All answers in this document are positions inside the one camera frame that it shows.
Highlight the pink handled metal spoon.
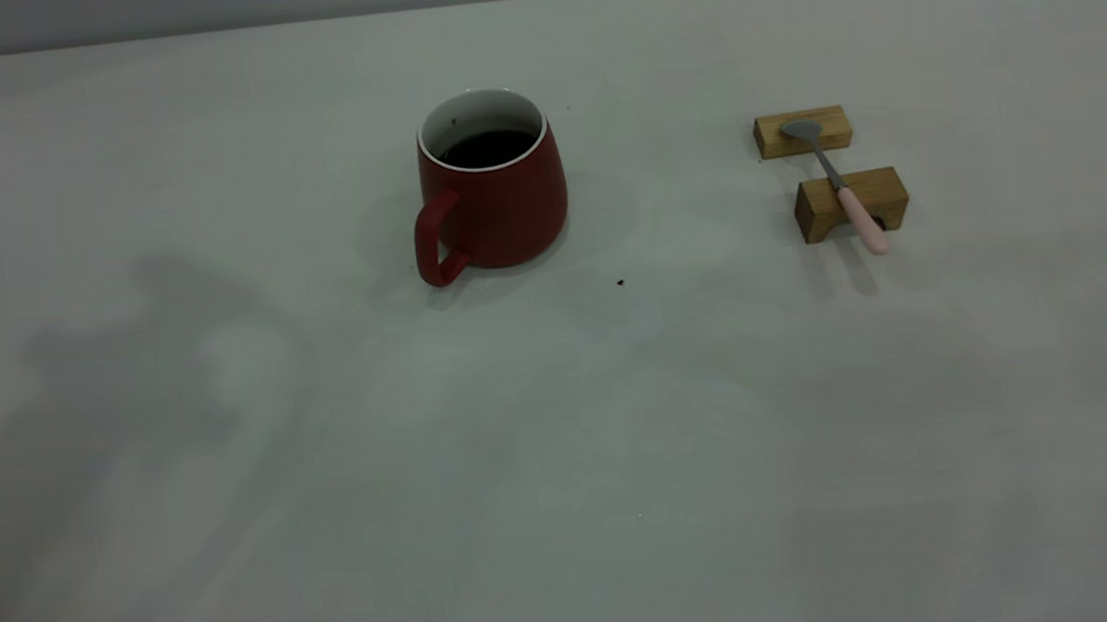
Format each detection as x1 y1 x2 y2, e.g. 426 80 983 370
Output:
778 112 894 265

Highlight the red ceramic mug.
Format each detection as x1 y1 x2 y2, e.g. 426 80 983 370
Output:
401 82 576 291

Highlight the flat wooden block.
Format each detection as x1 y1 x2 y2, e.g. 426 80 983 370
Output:
752 104 855 162

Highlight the arched wooden block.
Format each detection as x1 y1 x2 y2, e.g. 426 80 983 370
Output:
792 165 913 247

